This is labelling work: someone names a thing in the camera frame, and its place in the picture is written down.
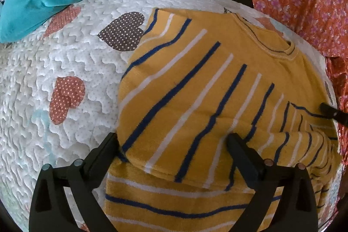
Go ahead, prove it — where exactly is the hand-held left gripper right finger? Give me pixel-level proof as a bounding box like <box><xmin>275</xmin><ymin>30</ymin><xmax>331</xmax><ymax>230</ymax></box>
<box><xmin>227</xmin><ymin>133</ymin><xmax>318</xmax><ymax>232</ymax></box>

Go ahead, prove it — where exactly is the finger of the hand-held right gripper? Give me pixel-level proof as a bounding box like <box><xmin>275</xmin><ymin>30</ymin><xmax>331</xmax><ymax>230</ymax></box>
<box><xmin>319</xmin><ymin>103</ymin><xmax>348</xmax><ymax>124</ymax></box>

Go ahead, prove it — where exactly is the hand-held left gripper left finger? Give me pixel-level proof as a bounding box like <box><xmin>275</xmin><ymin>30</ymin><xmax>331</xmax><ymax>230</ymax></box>
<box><xmin>29</xmin><ymin>132</ymin><xmax>120</xmax><ymax>232</ymax></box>

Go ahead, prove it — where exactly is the yellow striped shirt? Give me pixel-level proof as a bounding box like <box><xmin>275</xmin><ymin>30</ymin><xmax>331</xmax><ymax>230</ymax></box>
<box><xmin>103</xmin><ymin>7</ymin><xmax>343</xmax><ymax>232</ymax></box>

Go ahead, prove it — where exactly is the white quilted heart-patch blanket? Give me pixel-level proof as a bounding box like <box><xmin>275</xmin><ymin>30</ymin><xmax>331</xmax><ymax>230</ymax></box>
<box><xmin>0</xmin><ymin>0</ymin><xmax>341</xmax><ymax>232</ymax></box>

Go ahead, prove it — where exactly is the orange floral cloth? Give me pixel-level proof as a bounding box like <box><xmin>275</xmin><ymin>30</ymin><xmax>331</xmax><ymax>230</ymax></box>
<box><xmin>245</xmin><ymin>0</ymin><xmax>348</xmax><ymax>124</ymax></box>

